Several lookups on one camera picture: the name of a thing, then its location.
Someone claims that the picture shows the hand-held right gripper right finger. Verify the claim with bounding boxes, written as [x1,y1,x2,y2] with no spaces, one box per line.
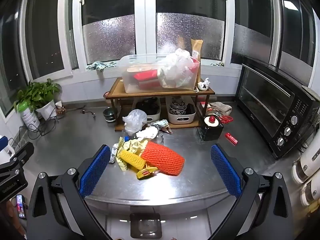
[207,144,295,240]

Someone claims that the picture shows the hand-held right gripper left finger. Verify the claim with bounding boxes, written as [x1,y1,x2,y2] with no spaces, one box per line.
[27,144,113,240]

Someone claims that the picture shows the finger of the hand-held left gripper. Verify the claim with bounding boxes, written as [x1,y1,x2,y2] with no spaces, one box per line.
[0,142,34,187]

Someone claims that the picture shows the silver foil wrapper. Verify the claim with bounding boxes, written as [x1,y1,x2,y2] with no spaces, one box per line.
[109,143,122,165]

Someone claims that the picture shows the white blue device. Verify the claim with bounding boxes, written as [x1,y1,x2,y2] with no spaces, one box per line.
[0,135,16,158]

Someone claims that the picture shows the smartphone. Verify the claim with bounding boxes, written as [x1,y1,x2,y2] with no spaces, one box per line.
[16,194,27,218]

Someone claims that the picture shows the red lighter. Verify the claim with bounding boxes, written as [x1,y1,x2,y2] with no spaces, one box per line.
[225,133,239,145]

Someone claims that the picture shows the white ribbed pot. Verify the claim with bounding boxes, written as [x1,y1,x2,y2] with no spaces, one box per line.
[20,108,41,131]

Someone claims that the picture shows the yellow foam net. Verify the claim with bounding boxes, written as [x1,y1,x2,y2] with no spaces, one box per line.
[118,149,146,172]

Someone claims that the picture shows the black box red knob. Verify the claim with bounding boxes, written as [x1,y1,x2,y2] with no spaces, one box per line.
[198,116,224,142]

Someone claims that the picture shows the beige green wrapper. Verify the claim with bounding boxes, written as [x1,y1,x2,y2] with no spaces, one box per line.
[118,137,151,173]

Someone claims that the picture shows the yellow wrapper red label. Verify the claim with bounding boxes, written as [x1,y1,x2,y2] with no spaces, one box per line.
[136,167,159,180]

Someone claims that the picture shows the red scissors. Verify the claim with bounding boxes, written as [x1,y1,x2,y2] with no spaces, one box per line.
[214,114,232,125]

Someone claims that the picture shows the dark ceramic bowl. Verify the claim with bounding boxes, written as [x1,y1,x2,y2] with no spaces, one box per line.
[103,107,117,122]

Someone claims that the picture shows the green potted plant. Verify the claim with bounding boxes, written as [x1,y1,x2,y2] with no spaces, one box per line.
[14,78,62,120]

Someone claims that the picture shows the grey cloth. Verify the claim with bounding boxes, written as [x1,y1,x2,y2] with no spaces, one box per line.
[208,102,233,116]

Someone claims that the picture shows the white plastic bag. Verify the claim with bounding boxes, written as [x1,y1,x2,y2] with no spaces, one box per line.
[122,109,148,136]

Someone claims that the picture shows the orange foam net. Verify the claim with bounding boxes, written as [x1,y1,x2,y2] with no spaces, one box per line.
[141,141,186,177]

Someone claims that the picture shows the crumpled white paper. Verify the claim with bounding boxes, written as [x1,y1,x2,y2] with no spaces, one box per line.
[136,127,159,141]

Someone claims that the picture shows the white basket with bowls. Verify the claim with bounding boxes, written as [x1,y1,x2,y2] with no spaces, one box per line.
[165,97,197,125]

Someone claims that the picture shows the dark square bin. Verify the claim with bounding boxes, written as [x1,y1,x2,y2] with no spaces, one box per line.
[129,212,161,240]

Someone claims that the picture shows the patterned snack wrapper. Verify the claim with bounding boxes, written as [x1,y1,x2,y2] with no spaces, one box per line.
[149,119,173,135]

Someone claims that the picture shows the stack of patterned bowls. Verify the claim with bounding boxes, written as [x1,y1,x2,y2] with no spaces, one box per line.
[169,98,188,115]

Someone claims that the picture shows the black toaster oven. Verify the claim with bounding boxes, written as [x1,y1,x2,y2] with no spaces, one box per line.
[236,57,320,160]

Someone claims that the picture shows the white basket black utensils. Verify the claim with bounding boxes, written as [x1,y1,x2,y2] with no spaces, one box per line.
[132,97,161,123]

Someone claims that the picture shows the wooden shelf rack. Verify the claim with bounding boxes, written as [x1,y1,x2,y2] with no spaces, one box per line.
[104,77,216,132]

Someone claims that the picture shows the crumpled white tissue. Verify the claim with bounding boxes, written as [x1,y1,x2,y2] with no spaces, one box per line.
[198,78,211,91]

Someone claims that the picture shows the clear plastic storage bin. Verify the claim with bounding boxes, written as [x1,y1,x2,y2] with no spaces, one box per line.
[118,53,201,94]

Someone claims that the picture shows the teal cloth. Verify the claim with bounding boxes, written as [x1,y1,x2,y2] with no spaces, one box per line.
[86,61,117,75]

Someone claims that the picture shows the red flat box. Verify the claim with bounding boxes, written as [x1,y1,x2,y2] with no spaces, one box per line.
[132,70,160,88]

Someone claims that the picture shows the clear crumpled plastic bag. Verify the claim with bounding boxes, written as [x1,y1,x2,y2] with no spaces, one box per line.
[161,48,198,88]

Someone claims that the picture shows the brown paper bag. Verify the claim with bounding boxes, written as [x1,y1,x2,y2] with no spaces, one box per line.
[191,38,204,61]

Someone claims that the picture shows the black cables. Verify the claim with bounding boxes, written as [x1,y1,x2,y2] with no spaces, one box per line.
[18,116,60,141]

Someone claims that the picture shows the black cable with plug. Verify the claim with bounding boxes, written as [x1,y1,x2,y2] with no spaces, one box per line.
[65,107,97,118]

